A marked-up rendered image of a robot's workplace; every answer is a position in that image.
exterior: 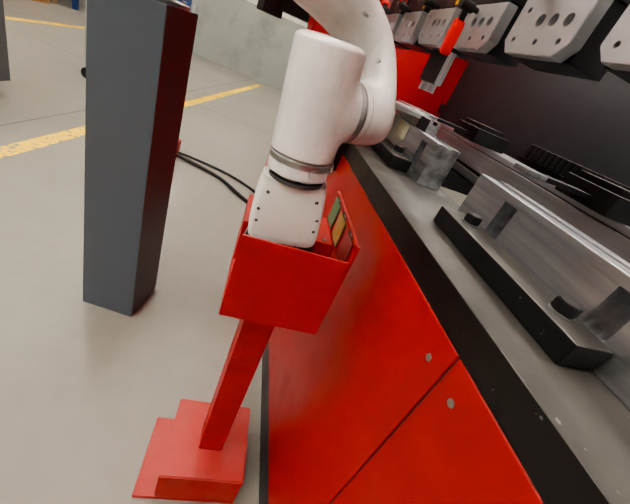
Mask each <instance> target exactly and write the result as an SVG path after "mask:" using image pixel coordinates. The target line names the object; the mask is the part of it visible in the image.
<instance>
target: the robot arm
mask: <svg viewBox="0 0 630 504"><path fill-rule="evenodd" d="M293 1H294V2H296V3H297V4H298V5H299V6H300V7H301V8H303V9H304V10H305V11H306V12H308V13H309V14H310V15H311V16H312V17H313V18H314V19H315V20H316V21H317V22H318V23H320V25H321V26H322V27H323V28H324V29H325V30H326V31H327V32H328V33H329V35H327V34H324V33H321V32H317V31H313V30H307V29H299V30H297V31H295V33H294V36H293V41H292V46H291V51H290V56H289V60H288V65H287V70H286V75H285V80H284V84H283V89H282V94H281V99H280V103H279V108H278V113H277V118H276V123H275V127H274V132H273V137H272V142H271V146H270V151H269V156H268V161H267V165H268V166H266V167H264V169H263V171H262V173H261V176H260V178H259V181H258V184H257V187H256V191H255V195H254V198H253V202H252V206H251V211H250V216H249V223H248V227H247V228H246V230H245V233H244V234H246V235H249V236H253V237H257V238H260V239H264V240H268V241H271V242H275V243H279V244H282V245H286V246H289V247H293V248H297V249H300V250H304V251H308V252H313V250H314V243H315V241H316V238H317V235H318V232H319V228H320V224H321V219H322V215H323V210H324V205H325V199H326V190H327V183H326V179H327V176H329V175H330V173H332V171H333V168H334V163H333V162H334V159H335V156H336V153H337V150H338V148H339V146H340V145H341V144H342V143H348V144H355V145H363V146H369V145H375V144H378V143H380V142H382V141H383V140H384V139H385V138H386V137H387V136H388V134H389V132H390V130H391V128H392V125H393V121H394V117H395V110H396V96H397V68H396V51H395V44H394V39H393V35H392V31H391V27H390V24H389V21H388V19H387V16H386V14H385V11H384V9H383V7H382V5H381V3H380V1H379V0H293Z"/></svg>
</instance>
